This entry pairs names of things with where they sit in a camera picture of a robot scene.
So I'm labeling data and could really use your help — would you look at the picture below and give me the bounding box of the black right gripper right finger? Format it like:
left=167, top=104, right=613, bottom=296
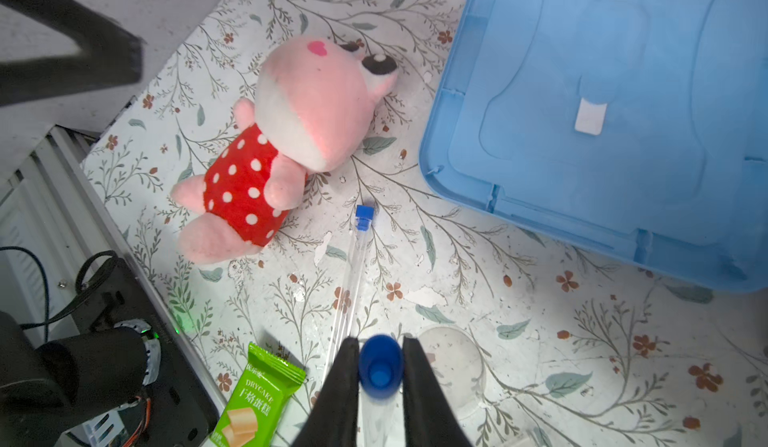
left=402, top=337, right=472, bottom=447

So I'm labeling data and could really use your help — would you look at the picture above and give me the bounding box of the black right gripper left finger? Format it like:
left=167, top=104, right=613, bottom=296
left=292, top=337, right=360, bottom=447

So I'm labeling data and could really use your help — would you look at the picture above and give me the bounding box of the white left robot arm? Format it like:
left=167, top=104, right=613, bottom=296
left=1, top=250, right=219, bottom=446

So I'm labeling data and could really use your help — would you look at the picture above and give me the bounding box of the green snack packet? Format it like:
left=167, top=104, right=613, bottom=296
left=209, top=343, right=306, bottom=447

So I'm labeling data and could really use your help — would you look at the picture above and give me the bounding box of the pink frog plush toy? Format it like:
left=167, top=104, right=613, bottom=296
left=171, top=36, right=398, bottom=265

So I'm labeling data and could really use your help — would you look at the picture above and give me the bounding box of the blue plastic bin lid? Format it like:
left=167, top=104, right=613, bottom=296
left=419, top=0, right=767, bottom=292

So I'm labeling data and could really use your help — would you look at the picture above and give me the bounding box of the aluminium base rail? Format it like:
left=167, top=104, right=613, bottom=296
left=1, top=127, right=225, bottom=412

